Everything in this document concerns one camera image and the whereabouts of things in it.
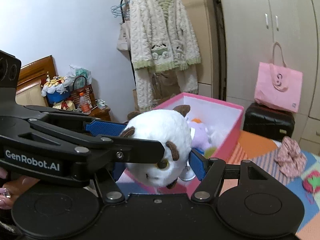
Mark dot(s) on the pink tote bag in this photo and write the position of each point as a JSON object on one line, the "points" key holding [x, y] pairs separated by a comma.
{"points": [[278, 87]]}

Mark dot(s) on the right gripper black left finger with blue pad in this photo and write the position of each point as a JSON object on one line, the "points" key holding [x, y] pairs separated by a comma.
{"points": [[106, 187]]}

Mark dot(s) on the brown mesh basket bag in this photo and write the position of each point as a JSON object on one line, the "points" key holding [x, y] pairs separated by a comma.
{"points": [[86, 89]]}

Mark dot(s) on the wooden headboard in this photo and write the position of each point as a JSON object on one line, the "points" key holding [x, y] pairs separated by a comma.
{"points": [[31, 80]]}

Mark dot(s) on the green soft ball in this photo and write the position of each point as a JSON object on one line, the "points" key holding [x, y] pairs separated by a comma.
{"points": [[209, 152]]}

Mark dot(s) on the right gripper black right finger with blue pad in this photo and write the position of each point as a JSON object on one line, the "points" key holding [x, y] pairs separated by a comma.
{"points": [[209, 173]]}

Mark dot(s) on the pink cardboard storage box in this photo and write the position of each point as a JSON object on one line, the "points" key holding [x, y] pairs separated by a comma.
{"points": [[211, 112]]}

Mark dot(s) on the beige wardrobe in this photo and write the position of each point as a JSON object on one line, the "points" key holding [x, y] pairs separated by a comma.
{"points": [[244, 33]]}

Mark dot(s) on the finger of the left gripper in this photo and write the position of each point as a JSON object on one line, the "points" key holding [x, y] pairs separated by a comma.
{"points": [[98, 127], [128, 150]]}

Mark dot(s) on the orange soft ball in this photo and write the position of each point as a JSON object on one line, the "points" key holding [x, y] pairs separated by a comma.
{"points": [[196, 120]]}

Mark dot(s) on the pink strawberry plush purse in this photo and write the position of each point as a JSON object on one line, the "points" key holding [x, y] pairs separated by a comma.
{"points": [[311, 183]]}

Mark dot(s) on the black suitcase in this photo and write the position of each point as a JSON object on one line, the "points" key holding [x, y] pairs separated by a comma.
{"points": [[270, 123]]}

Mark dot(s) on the white plush panda head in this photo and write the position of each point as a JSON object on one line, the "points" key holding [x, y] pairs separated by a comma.
{"points": [[170, 129]]}

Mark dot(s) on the orange drink bottle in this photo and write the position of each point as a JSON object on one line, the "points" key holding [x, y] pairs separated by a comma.
{"points": [[85, 107]]}

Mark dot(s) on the purple plush toy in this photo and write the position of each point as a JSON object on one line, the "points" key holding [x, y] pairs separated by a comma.
{"points": [[199, 136]]}

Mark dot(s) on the blue wire hangers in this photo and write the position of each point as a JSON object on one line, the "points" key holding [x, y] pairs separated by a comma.
{"points": [[122, 10]]}

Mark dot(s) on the pink floral scrunchie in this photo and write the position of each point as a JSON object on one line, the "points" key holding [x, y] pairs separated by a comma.
{"points": [[291, 160]]}

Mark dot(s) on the white plastic bag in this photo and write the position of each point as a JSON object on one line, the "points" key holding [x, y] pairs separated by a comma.
{"points": [[75, 71]]}

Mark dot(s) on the wooden bedside table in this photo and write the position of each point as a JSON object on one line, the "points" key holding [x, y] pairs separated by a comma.
{"points": [[103, 114]]}

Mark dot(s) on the cream knitted cardigan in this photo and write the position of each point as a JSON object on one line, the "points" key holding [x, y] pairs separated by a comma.
{"points": [[162, 39]]}

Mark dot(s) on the colourful patchwork table cloth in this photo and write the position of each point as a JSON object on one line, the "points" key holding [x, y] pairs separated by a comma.
{"points": [[262, 152]]}

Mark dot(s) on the person's hand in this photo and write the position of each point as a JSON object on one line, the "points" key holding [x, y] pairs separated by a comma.
{"points": [[12, 186]]}

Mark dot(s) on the white mesh bath sponge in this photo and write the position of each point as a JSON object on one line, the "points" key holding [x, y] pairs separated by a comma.
{"points": [[216, 135]]}

